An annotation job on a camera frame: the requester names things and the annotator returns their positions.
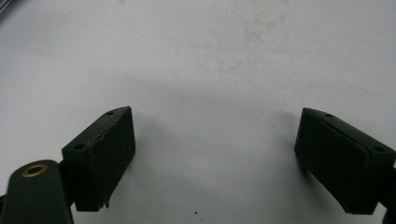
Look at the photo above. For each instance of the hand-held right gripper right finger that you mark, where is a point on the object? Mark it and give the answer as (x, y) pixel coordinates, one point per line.
(339, 168)

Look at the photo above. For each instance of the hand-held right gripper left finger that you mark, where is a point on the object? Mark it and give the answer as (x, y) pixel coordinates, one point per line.
(102, 161)

